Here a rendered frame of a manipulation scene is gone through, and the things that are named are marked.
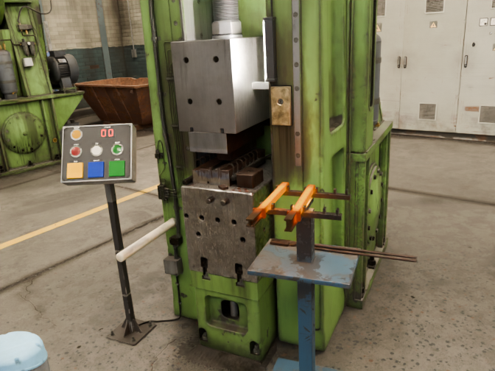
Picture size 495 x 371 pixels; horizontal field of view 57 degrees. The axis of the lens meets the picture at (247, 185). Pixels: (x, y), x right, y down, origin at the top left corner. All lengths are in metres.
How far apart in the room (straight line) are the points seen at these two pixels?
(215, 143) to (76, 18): 9.27
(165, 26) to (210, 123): 0.53
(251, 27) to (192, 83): 0.54
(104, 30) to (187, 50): 9.51
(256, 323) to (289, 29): 1.37
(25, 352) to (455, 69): 6.40
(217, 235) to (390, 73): 5.42
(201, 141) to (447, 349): 1.63
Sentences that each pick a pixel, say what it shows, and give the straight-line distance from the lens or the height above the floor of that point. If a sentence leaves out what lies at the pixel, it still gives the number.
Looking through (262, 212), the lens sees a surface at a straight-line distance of 1.62.
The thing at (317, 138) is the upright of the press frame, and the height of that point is 1.13.
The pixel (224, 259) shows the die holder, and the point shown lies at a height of 0.56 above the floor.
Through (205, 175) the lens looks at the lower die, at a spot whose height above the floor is 0.96.
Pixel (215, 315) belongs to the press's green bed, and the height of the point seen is 0.19.
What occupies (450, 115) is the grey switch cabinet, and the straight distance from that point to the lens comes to 7.06.
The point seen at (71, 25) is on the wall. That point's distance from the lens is 11.06.
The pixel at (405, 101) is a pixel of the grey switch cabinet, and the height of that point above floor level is 0.52.
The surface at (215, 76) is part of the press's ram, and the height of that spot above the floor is 1.42.
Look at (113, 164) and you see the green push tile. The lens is 2.24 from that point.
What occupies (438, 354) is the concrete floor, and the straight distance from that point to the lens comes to 2.62.
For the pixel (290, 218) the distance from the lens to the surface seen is 1.52.
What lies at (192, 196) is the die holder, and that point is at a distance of 2.15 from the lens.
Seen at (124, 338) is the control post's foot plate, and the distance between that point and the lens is 2.74.
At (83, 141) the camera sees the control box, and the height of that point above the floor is 1.13.
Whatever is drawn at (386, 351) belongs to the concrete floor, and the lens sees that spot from 2.57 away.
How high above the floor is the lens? 1.58
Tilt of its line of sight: 18 degrees down
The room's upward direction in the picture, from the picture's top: 3 degrees counter-clockwise
